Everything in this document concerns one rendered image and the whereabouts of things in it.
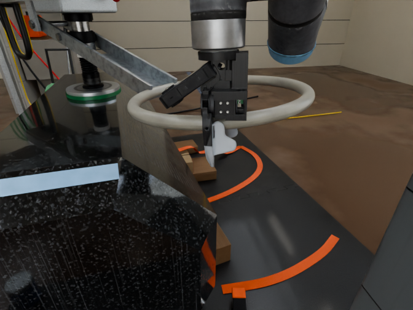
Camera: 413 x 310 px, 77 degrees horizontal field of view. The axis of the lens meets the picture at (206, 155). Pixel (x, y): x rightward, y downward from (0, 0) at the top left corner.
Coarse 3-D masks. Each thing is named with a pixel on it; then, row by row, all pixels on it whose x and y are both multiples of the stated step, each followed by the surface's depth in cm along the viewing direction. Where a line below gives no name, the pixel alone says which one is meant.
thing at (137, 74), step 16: (48, 32) 103; (64, 32) 96; (80, 48) 93; (112, 48) 99; (96, 64) 90; (112, 64) 85; (128, 64) 97; (144, 64) 91; (128, 80) 83; (144, 80) 90; (160, 80) 90; (176, 80) 86; (160, 96) 84
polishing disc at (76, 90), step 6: (78, 84) 112; (108, 84) 112; (114, 84) 112; (66, 90) 103; (72, 90) 103; (78, 90) 103; (84, 90) 103; (90, 90) 103; (96, 90) 103; (102, 90) 103; (108, 90) 104; (114, 90) 106; (78, 96) 101; (84, 96) 100; (90, 96) 101
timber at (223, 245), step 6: (216, 234) 135; (222, 234) 135; (216, 240) 131; (222, 240) 131; (228, 240) 131; (216, 246) 128; (222, 246) 128; (228, 246) 129; (216, 252) 127; (222, 252) 129; (228, 252) 131; (216, 258) 130; (222, 258) 132; (228, 258) 134; (216, 264) 132
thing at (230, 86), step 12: (204, 60) 42; (216, 60) 41; (228, 60) 43; (240, 60) 43; (216, 72) 44; (228, 72) 44; (240, 72) 43; (204, 84) 45; (216, 84) 45; (228, 84) 45; (240, 84) 44; (204, 96) 45; (216, 96) 44; (228, 96) 44; (240, 96) 44; (216, 108) 46; (228, 108) 46; (240, 108) 46; (228, 120) 47; (240, 120) 45
